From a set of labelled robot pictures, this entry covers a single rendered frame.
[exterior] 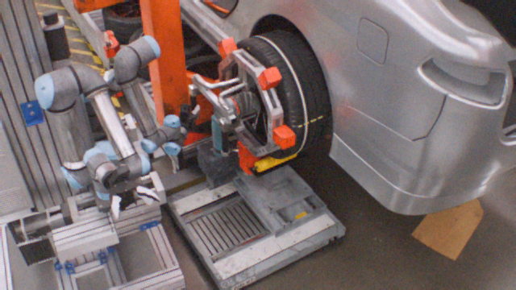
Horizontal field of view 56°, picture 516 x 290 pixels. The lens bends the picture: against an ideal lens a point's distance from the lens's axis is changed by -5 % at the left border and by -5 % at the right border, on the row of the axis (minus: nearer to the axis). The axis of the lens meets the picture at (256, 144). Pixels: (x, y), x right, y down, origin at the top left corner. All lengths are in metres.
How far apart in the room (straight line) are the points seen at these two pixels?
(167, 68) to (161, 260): 1.02
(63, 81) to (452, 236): 2.42
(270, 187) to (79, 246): 1.27
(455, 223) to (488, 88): 1.54
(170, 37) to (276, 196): 1.10
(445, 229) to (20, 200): 2.42
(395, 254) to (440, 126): 1.36
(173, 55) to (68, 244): 1.13
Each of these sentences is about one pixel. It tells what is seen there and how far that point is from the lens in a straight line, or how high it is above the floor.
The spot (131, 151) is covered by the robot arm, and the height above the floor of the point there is 1.19.
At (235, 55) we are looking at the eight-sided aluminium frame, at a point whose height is 1.11.
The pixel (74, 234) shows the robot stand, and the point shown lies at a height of 0.73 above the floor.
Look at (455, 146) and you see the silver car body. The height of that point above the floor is 1.22.
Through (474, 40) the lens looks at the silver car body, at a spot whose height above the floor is 1.63.
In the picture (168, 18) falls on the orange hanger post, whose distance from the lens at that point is 2.65.
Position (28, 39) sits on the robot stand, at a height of 1.54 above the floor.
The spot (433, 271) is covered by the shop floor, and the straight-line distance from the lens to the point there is 3.11.
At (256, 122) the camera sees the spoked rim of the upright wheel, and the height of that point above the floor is 0.68.
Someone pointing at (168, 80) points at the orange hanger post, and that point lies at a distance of 2.81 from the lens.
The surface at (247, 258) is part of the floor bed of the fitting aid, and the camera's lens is 2.91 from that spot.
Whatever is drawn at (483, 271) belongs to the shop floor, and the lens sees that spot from 3.22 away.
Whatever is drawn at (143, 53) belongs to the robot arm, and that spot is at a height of 1.30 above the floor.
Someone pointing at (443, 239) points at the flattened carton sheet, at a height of 0.01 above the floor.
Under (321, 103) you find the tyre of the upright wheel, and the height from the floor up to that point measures 0.96.
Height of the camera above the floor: 2.41
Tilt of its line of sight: 40 degrees down
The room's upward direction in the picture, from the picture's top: straight up
